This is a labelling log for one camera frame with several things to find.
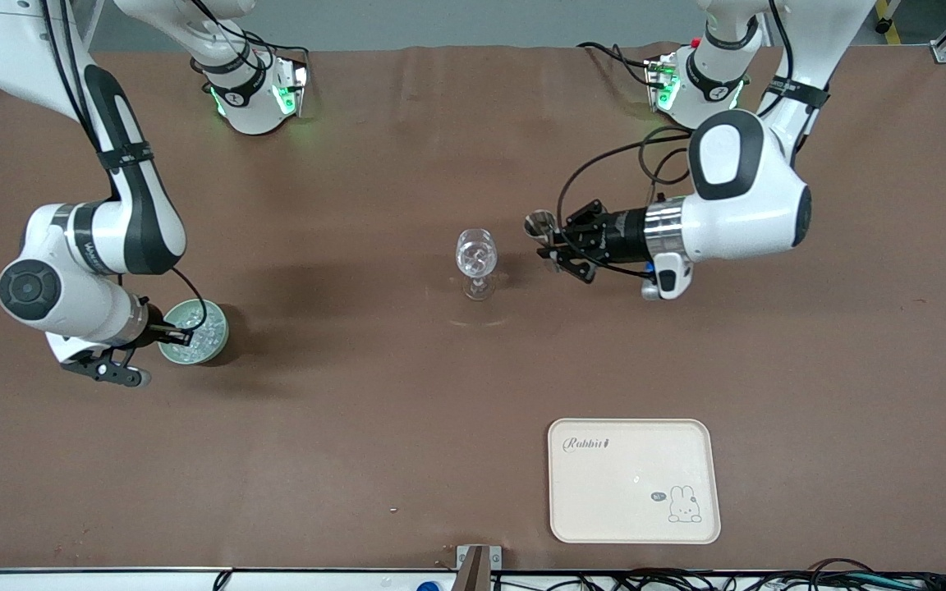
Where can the clear wine glass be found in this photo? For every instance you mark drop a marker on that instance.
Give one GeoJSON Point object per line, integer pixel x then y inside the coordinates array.
{"type": "Point", "coordinates": [465, 242]}

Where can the mint green round bowl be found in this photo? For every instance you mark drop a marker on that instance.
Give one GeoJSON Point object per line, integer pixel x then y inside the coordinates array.
{"type": "Point", "coordinates": [222, 336]}

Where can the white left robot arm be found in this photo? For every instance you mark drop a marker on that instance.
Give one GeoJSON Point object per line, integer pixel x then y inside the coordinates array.
{"type": "Point", "coordinates": [752, 213]}

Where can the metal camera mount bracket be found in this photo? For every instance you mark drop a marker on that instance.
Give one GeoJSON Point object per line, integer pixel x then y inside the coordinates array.
{"type": "Point", "coordinates": [493, 556]}

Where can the white rabbit print tray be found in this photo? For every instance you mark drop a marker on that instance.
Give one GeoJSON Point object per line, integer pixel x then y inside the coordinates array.
{"type": "Point", "coordinates": [629, 492]}

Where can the blue round cap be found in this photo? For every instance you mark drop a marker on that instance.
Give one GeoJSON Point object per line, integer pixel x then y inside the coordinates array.
{"type": "Point", "coordinates": [429, 586]}

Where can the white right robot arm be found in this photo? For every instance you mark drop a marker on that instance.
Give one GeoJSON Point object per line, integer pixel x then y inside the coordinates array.
{"type": "Point", "coordinates": [136, 205]}

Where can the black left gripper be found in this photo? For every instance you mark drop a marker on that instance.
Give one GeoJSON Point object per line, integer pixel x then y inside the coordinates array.
{"type": "Point", "coordinates": [621, 233]}

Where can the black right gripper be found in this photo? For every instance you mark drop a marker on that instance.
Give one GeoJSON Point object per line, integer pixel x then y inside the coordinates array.
{"type": "Point", "coordinates": [155, 322]}

